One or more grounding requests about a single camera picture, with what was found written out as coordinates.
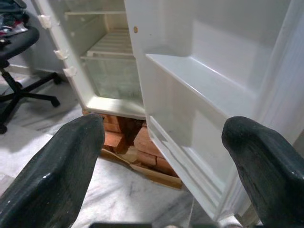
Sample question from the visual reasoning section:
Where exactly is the black office swivel chair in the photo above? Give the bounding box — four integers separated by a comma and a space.
0, 25, 63, 135

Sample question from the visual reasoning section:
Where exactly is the white ribbed crisper cover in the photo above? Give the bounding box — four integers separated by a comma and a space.
87, 28, 134, 57

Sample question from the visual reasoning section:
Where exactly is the dark clothes pile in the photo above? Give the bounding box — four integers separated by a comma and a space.
0, 0, 31, 45

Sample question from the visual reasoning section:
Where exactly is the flat brown cardboard sheet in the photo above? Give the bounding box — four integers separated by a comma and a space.
99, 147, 183, 190

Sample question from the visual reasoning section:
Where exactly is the white plastic clip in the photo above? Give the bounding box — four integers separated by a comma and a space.
63, 66, 77, 77
53, 49, 69, 60
37, 15, 51, 29

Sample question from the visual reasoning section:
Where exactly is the red brick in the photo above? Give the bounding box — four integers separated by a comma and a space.
133, 126, 154, 154
154, 157, 178, 177
104, 131, 125, 150
101, 114, 121, 133

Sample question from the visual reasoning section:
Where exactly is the white fridge shelf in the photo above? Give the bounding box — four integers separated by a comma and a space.
64, 10, 126, 17

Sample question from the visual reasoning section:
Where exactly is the clear crisper drawer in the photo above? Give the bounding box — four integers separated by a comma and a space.
80, 51, 143, 100

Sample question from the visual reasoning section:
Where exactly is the grey fridge body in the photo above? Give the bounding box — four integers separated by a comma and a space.
32, 0, 147, 121

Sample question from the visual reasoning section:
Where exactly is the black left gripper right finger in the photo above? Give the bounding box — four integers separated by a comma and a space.
221, 116, 304, 228

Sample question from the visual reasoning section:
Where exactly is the grey fridge door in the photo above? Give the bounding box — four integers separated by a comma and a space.
123, 0, 304, 221

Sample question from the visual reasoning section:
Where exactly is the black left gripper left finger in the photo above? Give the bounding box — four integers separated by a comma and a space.
0, 113, 105, 228

